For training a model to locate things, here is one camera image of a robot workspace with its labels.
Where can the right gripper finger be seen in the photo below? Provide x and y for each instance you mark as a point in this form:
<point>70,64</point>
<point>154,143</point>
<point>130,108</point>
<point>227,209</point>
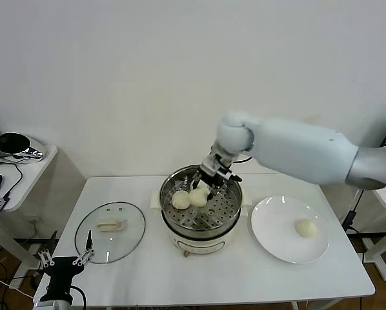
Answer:
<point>216,192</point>
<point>197,180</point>

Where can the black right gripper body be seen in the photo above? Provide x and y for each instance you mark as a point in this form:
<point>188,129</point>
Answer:
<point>212,181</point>

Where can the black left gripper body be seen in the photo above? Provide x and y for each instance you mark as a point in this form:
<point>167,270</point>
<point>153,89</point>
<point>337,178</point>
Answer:
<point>62,271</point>

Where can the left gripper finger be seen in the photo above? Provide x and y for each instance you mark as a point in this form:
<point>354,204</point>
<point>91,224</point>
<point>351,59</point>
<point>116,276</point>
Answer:
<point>46,257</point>
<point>89,240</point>

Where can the white steamed baozi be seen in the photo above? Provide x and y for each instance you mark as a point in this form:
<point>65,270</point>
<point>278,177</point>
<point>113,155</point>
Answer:
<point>180,200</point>
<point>197,197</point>
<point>306,228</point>

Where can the glass pot lid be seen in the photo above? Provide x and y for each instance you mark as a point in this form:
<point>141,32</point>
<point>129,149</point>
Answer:
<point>115,242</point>

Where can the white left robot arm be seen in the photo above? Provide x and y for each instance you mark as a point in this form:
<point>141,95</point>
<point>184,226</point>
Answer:
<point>64,305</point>

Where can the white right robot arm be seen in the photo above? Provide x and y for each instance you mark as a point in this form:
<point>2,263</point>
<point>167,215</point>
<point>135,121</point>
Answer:
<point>293,148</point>

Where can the perforated steel steamer basket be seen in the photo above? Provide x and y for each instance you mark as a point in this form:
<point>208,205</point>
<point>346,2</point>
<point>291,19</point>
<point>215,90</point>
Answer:
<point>180,216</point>

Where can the cream electric cooker pot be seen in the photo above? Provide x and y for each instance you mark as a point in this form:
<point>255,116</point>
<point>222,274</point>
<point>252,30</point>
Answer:
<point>199,242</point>

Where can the white round plate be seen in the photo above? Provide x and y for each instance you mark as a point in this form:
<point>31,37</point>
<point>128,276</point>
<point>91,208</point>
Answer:
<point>277,219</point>

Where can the white side table with devices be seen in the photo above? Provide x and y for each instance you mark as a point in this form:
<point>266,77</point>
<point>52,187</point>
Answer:
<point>35,174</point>

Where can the chrome and black device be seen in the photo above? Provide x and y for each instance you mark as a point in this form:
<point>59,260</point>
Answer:
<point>9,144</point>

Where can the white side table with laptop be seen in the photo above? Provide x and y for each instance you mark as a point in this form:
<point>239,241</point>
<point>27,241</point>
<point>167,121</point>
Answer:
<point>378,201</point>

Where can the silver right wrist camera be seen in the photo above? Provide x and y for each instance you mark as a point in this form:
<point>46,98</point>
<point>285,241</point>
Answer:
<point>214,165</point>

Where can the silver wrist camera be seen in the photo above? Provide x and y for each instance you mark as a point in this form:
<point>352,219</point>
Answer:
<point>47,306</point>
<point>214,165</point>

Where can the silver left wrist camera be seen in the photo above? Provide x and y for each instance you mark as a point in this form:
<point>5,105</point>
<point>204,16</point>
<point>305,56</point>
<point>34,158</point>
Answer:
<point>47,306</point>

